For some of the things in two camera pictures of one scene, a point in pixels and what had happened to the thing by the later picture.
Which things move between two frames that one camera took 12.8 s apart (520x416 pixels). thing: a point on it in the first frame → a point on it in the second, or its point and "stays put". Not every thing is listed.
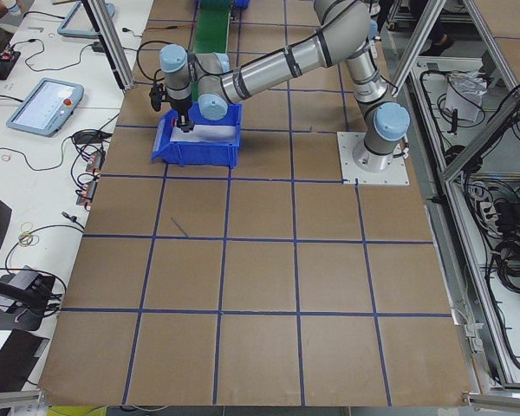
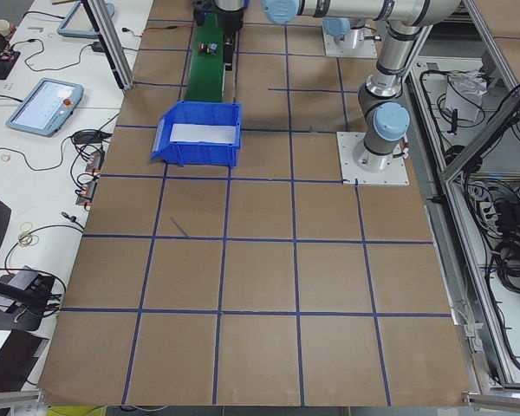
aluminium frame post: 110,42 stays put
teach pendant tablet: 46,108 stays put
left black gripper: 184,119 → 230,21
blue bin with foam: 210,144 stays put
